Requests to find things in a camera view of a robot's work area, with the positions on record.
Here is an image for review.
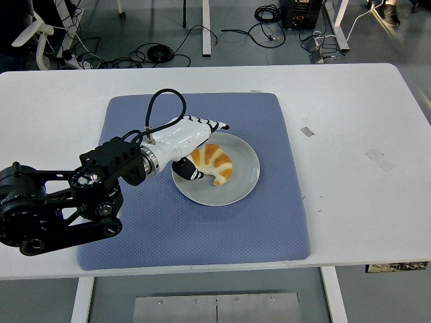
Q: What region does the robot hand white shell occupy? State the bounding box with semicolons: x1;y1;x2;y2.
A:
147;115;230;182

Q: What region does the croissant bread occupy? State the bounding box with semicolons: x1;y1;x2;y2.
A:
187;143;234;186

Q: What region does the grey round plate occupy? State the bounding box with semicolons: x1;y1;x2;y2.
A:
171;131;261;207

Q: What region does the blue quilted mat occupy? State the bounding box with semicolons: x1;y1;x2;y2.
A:
76;92;312;272

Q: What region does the white desk leg with foot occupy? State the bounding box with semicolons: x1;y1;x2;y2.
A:
201;0;212;57
323;0;351;52

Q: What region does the black equipment box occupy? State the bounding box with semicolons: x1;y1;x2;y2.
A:
281;0;324;30

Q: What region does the white office chair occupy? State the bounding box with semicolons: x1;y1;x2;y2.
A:
11;9;55;71

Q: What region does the white table leg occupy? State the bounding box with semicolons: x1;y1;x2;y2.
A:
319;266;350;323
69;276;96;323

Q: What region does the clear tape patch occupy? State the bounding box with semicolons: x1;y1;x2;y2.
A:
364;148;395;173

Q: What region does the coiled black cable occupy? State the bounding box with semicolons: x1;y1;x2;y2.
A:
254;3;282;23
147;45;175;63

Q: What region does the long black cable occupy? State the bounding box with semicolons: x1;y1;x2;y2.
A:
220;20;287;48

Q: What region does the white desk frame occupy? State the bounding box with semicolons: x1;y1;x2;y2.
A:
55;0;86;70

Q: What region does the white cable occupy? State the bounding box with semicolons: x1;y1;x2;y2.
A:
346;5;375;41

